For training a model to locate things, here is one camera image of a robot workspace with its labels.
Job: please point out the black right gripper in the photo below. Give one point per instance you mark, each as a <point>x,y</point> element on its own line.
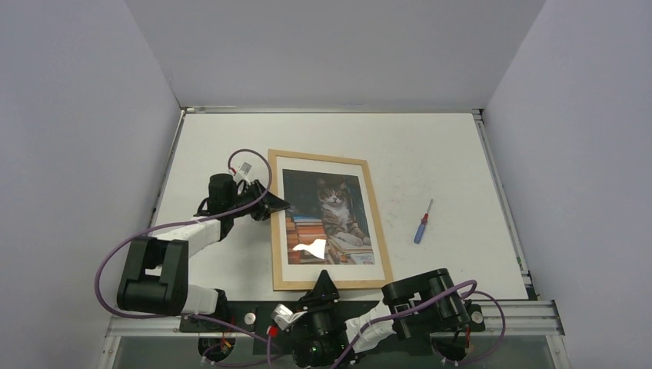
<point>321,300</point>

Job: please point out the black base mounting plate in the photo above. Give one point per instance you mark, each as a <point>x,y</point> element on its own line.
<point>254,321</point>

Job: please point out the blue red screwdriver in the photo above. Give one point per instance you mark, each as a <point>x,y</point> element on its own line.
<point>423,224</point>

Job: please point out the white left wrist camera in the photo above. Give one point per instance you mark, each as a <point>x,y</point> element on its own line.
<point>243,171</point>

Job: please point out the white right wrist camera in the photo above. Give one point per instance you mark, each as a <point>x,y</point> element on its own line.
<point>283,317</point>

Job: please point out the cat photo print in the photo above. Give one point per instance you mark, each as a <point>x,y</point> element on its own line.
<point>326,222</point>

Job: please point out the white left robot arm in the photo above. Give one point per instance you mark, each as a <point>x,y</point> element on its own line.
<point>155,277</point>

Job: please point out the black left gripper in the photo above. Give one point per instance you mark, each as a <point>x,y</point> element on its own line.
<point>270,204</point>

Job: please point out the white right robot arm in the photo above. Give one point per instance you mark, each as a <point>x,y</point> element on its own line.
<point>412,307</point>

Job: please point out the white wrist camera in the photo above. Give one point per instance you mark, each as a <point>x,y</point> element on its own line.
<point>243,171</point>
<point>283,317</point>

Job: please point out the wooden picture frame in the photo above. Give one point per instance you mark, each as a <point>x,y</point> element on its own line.
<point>287,277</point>

